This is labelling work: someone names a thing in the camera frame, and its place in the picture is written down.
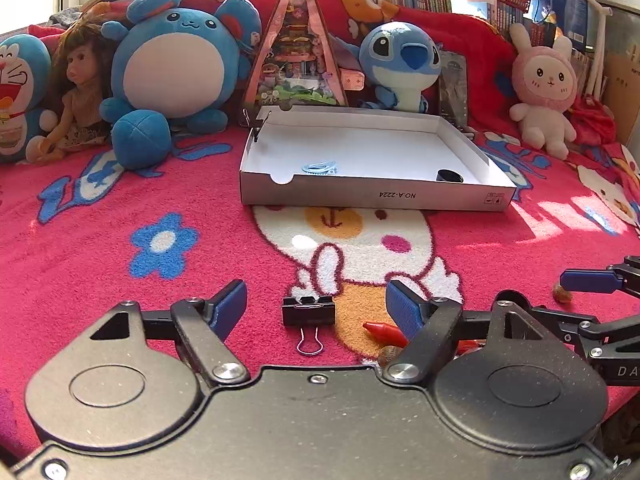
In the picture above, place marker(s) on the row of blue books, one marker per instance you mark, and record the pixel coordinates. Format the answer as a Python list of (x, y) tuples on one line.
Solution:
[(500, 15)]

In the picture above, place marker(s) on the small red pointed object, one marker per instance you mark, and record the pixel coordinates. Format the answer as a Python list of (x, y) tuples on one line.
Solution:
[(380, 331)]

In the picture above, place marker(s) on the pink bunny plush toy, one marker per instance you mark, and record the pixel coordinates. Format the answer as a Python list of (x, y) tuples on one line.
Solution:
[(542, 80)]

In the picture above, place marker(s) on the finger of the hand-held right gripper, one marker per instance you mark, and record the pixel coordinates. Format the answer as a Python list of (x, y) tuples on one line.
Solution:
[(595, 331), (590, 281)]

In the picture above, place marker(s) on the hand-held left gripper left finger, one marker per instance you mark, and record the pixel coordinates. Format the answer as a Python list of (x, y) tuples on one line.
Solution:
[(231, 307)]

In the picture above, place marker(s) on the pink triangular miniature house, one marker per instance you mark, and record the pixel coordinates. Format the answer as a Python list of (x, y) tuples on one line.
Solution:
[(295, 35)]

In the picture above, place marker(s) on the red crumpled cloth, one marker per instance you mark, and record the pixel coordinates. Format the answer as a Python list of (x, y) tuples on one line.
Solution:
[(592, 122)]

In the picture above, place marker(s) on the blue alien plush toy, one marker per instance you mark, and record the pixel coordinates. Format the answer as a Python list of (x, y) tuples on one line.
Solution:
[(400, 55)]

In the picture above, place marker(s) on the blue shopping bag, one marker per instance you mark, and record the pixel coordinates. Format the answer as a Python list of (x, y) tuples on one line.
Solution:
[(560, 5)]

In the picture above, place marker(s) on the blue cat plush toy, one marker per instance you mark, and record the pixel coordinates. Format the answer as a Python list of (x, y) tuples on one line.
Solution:
[(20, 75)]

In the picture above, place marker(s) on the brown nut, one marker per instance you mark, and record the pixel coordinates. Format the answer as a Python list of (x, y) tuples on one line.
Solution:
[(561, 294), (390, 356)]

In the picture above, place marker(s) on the blue round mouse plush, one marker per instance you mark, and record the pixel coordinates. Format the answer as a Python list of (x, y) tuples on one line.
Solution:
[(170, 75)]

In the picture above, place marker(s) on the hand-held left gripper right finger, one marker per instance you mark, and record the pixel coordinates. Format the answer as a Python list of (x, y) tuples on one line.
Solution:
[(400, 306)]

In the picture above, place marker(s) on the white cardboard box lid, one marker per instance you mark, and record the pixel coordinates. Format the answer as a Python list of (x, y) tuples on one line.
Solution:
[(350, 145)]

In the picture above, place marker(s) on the brown cardboard box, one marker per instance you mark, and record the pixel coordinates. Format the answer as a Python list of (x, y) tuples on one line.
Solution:
[(622, 95)]

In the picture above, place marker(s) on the light blue hair clip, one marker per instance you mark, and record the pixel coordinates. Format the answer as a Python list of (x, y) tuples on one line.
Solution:
[(320, 167)]

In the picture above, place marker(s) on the small pink box figure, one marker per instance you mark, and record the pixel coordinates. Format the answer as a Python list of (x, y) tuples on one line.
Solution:
[(352, 80)]

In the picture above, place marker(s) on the white pole stand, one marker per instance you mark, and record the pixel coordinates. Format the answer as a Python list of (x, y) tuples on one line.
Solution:
[(597, 50)]

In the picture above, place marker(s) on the small black cup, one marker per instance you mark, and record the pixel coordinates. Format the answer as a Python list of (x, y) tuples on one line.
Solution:
[(448, 176)]

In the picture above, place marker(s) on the brown-haired doll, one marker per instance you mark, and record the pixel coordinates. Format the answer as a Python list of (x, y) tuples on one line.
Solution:
[(80, 70)]

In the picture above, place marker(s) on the black binder clip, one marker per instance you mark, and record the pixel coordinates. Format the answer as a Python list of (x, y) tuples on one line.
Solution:
[(307, 312), (257, 132)]

